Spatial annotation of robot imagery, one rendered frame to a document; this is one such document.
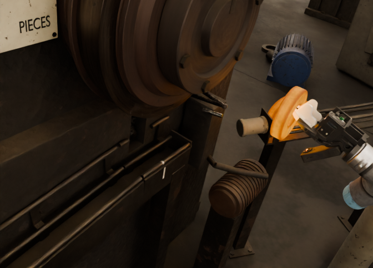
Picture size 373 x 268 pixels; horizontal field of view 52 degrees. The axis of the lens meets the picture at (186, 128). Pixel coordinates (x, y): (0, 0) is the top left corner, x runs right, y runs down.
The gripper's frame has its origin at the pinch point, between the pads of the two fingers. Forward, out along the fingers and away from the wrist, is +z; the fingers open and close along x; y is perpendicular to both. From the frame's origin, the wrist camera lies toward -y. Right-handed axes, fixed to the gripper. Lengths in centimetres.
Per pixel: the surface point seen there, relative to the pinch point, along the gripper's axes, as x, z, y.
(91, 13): 55, 28, 21
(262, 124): -9.5, 4.7, -17.1
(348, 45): -246, 17, -60
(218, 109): 9.4, 14.8, -10.3
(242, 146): -85, 14, -90
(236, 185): 4.8, -2.9, -31.7
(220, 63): 28.7, 14.9, 13.5
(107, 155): 43, 23, -17
